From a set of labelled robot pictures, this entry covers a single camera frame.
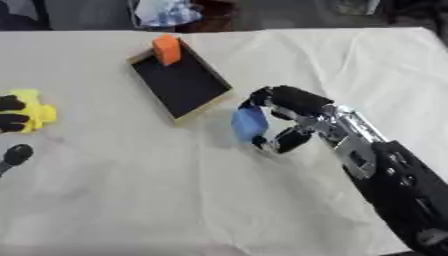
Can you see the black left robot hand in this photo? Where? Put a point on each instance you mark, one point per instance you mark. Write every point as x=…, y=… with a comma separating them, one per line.
x=11, y=116

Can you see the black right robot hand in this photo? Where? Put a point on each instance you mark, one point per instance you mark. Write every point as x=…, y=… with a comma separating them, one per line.
x=297, y=100

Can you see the yellow toy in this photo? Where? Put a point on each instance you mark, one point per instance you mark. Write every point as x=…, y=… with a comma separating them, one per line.
x=36, y=110

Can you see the blue block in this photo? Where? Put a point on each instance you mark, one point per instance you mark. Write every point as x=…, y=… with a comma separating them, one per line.
x=249, y=123

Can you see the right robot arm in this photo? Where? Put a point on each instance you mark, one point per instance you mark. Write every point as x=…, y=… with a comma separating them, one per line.
x=385, y=166

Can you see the cardboard box with black inside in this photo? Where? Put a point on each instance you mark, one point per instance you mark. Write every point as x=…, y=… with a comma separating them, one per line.
x=182, y=81

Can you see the orange block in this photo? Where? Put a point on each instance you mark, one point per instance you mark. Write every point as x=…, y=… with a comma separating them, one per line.
x=167, y=49

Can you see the person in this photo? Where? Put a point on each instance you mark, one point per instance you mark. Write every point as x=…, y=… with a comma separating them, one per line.
x=169, y=13

